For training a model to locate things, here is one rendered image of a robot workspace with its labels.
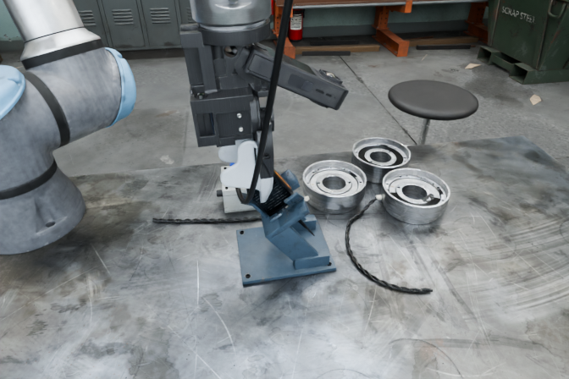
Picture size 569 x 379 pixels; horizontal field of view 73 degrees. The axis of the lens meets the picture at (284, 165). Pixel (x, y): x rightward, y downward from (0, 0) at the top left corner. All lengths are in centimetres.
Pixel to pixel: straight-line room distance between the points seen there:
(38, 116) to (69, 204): 14
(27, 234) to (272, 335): 38
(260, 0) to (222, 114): 11
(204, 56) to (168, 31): 350
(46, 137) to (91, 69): 12
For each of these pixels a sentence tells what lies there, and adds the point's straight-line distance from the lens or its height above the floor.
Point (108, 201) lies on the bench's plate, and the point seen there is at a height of 80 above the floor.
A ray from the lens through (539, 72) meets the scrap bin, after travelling 380.
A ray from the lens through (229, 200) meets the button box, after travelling 62.
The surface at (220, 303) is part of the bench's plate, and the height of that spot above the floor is 80.
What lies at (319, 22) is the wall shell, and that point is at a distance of 449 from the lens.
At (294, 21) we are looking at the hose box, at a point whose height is 21.
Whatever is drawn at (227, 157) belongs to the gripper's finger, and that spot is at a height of 95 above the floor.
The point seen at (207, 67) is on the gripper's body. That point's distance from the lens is 39.
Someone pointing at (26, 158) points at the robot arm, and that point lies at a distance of 62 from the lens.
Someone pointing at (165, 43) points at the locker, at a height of 15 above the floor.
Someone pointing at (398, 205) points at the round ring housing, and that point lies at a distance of 62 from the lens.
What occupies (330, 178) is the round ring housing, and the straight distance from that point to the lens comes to 67.
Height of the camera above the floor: 122
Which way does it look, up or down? 34 degrees down
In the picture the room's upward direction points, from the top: straight up
